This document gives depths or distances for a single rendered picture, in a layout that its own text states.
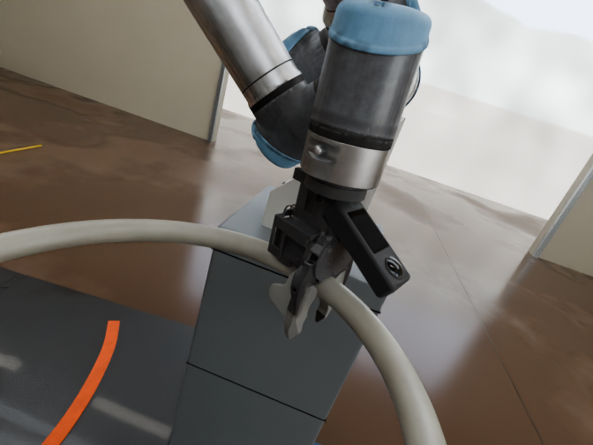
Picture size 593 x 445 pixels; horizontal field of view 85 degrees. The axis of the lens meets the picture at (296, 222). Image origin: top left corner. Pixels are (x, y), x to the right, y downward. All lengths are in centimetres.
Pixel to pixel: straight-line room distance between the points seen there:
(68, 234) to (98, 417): 101
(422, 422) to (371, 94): 27
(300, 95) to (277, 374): 68
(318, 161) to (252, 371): 69
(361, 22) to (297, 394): 83
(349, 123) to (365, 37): 7
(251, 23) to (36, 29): 645
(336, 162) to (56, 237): 33
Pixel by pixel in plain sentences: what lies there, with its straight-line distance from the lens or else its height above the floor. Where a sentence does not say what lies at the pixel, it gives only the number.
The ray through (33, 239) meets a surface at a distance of 46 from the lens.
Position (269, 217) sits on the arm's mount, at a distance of 77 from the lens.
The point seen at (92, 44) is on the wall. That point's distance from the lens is 620.
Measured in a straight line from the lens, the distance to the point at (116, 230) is 46.
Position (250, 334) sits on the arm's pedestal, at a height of 60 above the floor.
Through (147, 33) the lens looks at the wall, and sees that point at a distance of 565.
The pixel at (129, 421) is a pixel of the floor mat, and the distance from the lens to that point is 139.
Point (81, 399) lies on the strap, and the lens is 145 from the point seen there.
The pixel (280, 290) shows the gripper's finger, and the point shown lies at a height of 94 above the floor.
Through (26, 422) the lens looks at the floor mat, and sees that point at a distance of 144.
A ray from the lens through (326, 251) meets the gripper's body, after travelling 36.
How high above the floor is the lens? 118
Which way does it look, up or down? 23 degrees down
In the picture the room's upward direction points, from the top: 18 degrees clockwise
